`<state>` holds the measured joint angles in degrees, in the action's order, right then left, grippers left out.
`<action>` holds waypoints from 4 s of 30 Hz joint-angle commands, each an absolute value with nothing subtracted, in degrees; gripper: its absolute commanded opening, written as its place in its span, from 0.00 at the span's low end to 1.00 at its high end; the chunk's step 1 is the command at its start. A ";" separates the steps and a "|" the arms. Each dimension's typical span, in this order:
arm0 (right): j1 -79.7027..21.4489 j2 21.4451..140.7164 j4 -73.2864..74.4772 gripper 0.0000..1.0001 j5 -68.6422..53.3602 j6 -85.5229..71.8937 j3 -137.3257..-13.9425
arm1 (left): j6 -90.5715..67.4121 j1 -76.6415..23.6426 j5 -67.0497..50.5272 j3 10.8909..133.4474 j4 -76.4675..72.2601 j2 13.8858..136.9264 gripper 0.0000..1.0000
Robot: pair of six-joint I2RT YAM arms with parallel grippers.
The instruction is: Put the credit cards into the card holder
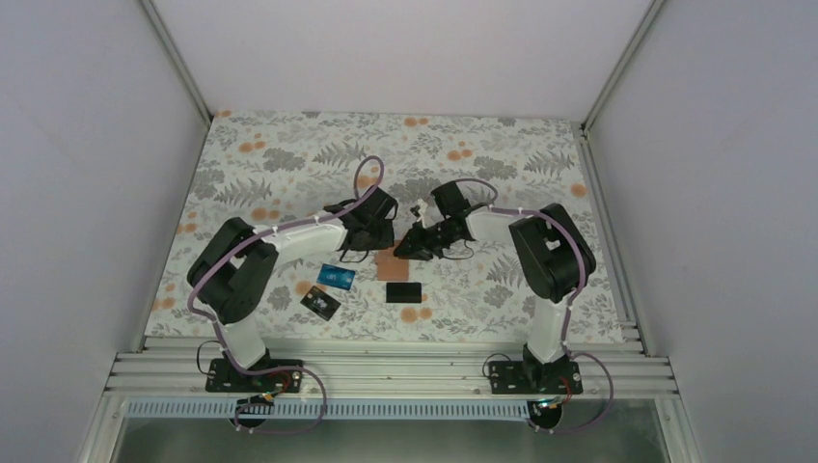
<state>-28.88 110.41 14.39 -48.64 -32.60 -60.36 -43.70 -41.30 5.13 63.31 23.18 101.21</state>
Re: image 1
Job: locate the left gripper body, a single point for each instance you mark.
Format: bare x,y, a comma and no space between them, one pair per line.
388,224

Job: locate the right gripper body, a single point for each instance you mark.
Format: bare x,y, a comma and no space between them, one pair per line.
446,232

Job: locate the brown leather card holder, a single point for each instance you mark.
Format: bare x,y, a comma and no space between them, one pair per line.
389,268

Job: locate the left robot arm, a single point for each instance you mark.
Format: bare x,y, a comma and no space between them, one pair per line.
232,272

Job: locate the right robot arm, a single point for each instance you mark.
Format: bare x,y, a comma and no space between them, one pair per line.
555,258

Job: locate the blue card upper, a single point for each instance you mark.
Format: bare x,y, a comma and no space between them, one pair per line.
337,277

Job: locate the black card centre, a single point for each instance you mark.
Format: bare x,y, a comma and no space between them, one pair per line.
404,292

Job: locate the black VIP card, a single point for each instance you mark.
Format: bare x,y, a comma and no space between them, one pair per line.
320,303

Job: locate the floral table mat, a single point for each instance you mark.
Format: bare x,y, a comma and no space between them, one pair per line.
270,167

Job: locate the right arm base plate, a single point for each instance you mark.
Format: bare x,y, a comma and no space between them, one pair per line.
519,378

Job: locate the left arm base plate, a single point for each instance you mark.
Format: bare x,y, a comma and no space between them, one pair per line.
222,377

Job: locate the aluminium rail frame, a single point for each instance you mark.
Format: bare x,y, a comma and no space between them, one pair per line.
377,379

